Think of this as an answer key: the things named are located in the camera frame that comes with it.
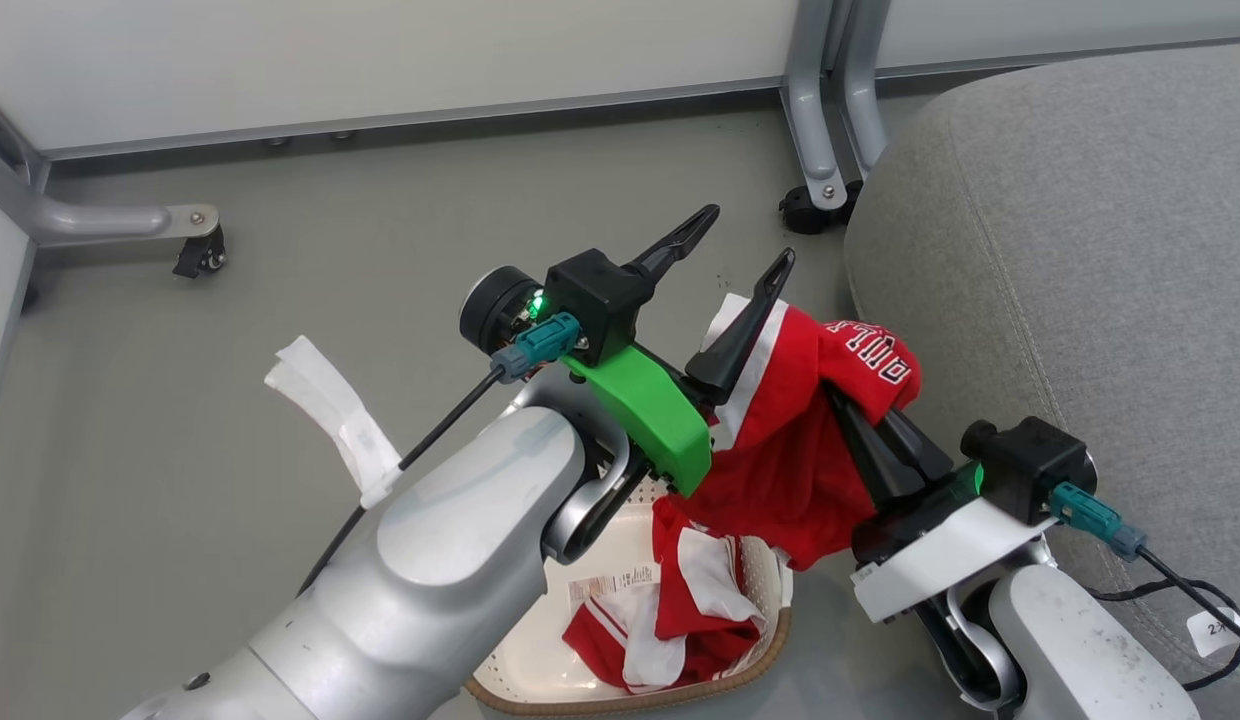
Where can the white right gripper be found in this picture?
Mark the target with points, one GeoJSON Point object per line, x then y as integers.
{"type": "Point", "coordinates": [940, 545]}

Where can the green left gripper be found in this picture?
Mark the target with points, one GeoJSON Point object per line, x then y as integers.
{"type": "Point", "coordinates": [652, 410]}

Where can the red jersey with white lettering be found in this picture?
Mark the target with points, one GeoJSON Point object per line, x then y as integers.
{"type": "Point", "coordinates": [790, 450]}

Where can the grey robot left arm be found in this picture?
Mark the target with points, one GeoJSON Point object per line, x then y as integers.
{"type": "Point", "coordinates": [450, 560]}

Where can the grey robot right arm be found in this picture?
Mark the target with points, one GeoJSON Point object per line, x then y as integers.
{"type": "Point", "coordinates": [1070, 650]}

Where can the grey fabric sofa seat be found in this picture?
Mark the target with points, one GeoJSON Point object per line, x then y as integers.
{"type": "Point", "coordinates": [1080, 250]}

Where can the white printed basket label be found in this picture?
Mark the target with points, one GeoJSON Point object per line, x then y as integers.
{"type": "Point", "coordinates": [612, 581]}

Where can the white basket with brown rim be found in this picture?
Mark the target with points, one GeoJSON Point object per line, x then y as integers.
{"type": "Point", "coordinates": [525, 660]}

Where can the black caster wheel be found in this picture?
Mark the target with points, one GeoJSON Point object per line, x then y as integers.
{"type": "Point", "coordinates": [202, 252]}
{"type": "Point", "coordinates": [808, 212]}

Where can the red and white garment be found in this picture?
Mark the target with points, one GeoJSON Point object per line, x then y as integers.
{"type": "Point", "coordinates": [680, 610]}

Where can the white tape strip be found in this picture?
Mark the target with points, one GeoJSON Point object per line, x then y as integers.
{"type": "Point", "coordinates": [330, 405]}

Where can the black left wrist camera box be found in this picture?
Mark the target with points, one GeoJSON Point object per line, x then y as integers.
{"type": "Point", "coordinates": [580, 295]}

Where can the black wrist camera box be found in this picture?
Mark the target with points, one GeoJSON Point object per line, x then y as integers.
{"type": "Point", "coordinates": [580, 295]}
{"type": "Point", "coordinates": [1030, 462]}

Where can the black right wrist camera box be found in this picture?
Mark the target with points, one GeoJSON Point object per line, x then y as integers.
{"type": "Point", "coordinates": [1030, 462]}

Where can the grey metal frame leg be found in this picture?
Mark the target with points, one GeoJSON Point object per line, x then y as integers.
{"type": "Point", "coordinates": [860, 80]}
{"type": "Point", "coordinates": [812, 110]}

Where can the grey metal frame foot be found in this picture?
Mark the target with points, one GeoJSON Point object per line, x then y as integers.
{"type": "Point", "coordinates": [90, 215]}

